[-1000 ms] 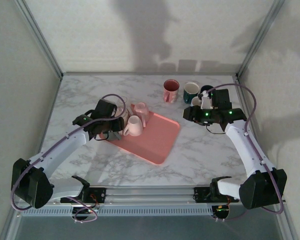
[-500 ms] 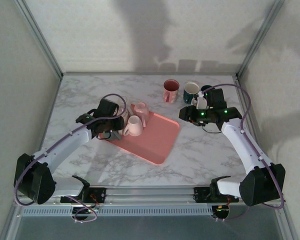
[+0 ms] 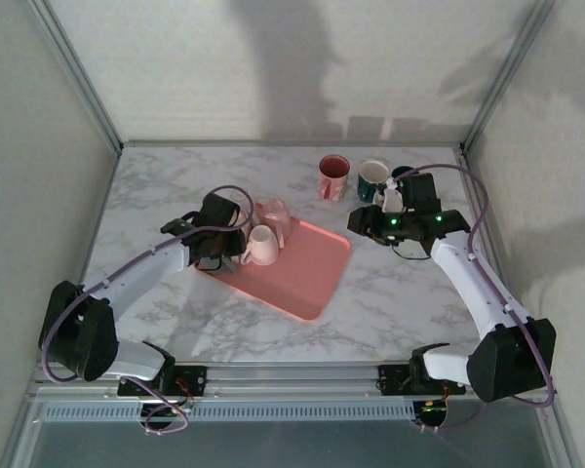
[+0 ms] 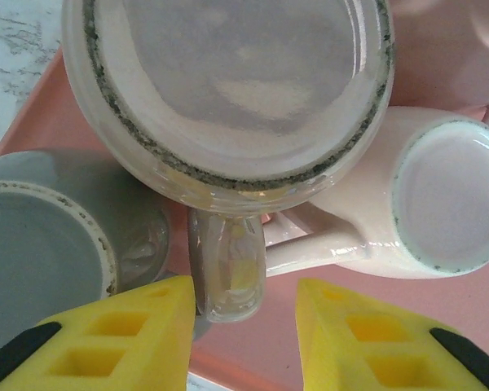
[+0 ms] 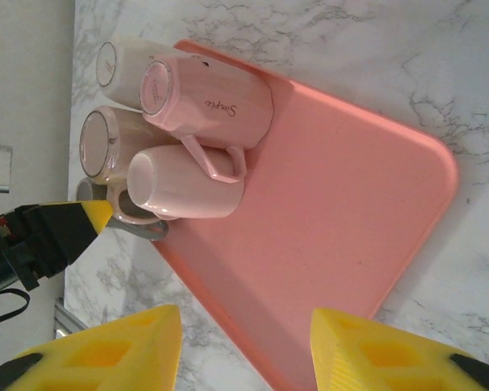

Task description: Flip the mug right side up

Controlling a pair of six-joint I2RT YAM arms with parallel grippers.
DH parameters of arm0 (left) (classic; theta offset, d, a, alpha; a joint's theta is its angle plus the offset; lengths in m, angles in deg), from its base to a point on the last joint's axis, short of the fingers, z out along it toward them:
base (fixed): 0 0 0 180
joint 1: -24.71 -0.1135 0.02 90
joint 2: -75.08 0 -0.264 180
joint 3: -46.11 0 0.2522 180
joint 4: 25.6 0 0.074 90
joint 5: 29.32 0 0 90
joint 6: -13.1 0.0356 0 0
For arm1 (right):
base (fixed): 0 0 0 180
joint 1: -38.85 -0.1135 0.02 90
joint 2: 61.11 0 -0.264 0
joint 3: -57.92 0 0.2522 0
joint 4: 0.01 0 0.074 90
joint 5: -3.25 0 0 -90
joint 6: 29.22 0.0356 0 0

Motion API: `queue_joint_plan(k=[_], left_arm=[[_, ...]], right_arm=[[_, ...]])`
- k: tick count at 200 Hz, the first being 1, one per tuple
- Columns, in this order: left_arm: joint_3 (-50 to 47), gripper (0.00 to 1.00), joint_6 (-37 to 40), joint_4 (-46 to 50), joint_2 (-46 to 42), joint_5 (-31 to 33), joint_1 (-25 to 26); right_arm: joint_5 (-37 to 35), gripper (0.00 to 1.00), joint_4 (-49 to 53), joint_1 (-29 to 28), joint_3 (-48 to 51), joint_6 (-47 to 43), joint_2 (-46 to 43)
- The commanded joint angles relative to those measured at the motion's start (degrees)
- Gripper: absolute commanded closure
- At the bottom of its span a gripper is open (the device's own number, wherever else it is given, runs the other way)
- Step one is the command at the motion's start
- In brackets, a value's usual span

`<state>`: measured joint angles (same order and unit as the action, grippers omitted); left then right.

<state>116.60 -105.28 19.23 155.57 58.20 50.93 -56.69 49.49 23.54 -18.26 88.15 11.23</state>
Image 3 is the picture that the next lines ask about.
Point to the small lit circuit board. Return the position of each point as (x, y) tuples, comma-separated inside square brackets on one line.
[(431, 414)]

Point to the aluminium front rail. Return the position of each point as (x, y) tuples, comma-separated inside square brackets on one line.
[(292, 380)]

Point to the lower aluminium frame leg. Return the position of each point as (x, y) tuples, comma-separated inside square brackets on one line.
[(19, 434), (560, 434)]

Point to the aluminium side rail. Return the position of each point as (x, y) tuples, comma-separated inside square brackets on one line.
[(492, 244)]

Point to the tall pink mug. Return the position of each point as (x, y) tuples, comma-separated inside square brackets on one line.
[(275, 217)]

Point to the dark blue mug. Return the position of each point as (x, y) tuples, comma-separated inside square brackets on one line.
[(401, 171)]

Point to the pale pink mug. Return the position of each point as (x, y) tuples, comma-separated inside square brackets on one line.
[(263, 246)]

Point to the pink plastic tray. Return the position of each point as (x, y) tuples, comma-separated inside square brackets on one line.
[(292, 278)]

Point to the aluminium frame post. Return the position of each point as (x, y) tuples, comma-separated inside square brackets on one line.
[(77, 73), (506, 73)]

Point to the dark green mug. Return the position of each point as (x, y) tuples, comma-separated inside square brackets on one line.
[(368, 190)]

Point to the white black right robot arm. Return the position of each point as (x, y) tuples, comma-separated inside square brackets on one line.
[(478, 287)]

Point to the aluminium back rail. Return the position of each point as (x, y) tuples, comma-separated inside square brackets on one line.
[(292, 144)]

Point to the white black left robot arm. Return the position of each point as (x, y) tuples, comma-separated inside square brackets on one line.
[(136, 278)]

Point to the pink patterned mug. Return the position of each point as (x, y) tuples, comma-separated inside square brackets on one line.
[(334, 187)]

